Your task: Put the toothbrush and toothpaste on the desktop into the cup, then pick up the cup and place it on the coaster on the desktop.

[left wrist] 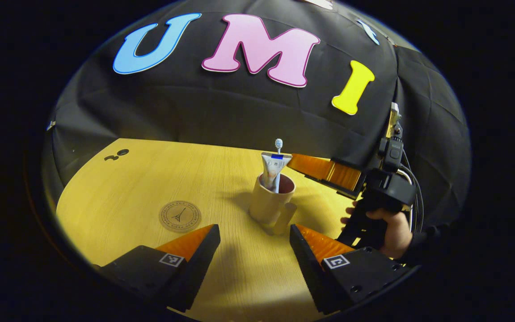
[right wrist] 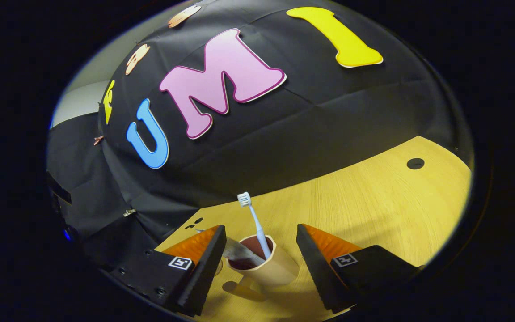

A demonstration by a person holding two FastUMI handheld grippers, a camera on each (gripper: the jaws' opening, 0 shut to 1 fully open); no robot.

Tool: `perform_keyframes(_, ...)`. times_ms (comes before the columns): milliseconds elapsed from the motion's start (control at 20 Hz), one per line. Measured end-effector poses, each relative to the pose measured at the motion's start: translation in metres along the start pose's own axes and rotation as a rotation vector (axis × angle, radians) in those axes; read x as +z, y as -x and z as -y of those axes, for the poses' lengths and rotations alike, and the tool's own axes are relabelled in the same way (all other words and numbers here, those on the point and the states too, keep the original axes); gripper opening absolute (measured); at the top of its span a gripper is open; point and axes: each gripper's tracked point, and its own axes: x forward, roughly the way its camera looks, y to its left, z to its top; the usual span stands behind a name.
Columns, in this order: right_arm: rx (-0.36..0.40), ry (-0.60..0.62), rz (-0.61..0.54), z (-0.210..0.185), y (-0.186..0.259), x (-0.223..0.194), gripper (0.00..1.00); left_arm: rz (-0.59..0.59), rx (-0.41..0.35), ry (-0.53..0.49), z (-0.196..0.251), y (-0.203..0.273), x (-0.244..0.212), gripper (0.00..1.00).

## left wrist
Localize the black backdrop cloth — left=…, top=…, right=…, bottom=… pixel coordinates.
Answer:
left=43, top=0, right=472, bottom=233

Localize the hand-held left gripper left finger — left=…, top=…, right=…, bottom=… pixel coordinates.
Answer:
left=94, top=224, right=221, bottom=313

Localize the wooden desktop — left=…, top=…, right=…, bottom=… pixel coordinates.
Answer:
left=55, top=138, right=374, bottom=322

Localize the round brown coaster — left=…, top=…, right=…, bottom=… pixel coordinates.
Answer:
left=159, top=200, right=202, bottom=233

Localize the black cable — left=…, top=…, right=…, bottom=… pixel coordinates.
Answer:
left=398, top=150, right=425, bottom=233

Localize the beige cup with handle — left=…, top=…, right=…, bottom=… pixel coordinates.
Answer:
left=249, top=173, right=297, bottom=235

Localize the white toothpaste tube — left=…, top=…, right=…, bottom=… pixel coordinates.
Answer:
left=260, top=152, right=293, bottom=193

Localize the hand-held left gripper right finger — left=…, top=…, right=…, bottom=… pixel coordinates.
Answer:
left=290, top=224, right=413, bottom=315

